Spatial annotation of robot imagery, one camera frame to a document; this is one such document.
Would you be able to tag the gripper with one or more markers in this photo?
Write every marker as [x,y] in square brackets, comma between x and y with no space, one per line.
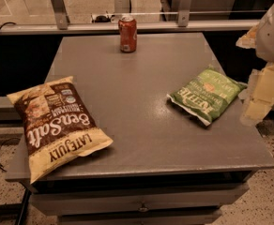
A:
[273,37]

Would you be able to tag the brown Late July chip bag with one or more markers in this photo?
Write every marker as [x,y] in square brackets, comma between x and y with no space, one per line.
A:
[57,126]

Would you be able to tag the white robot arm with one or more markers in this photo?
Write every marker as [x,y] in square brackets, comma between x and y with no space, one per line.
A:
[261,38]

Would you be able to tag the green Kettle chip bag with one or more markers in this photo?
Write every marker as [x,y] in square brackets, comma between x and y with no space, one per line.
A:
[207,95]

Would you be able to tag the red coke can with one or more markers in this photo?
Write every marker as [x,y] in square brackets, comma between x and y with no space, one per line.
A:
[128,34]

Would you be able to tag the grey drawer cabinet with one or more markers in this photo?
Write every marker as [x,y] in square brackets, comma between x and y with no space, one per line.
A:
[160,156]

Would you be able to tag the metal drawer knob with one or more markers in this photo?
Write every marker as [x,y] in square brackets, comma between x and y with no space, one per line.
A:
[143,208]

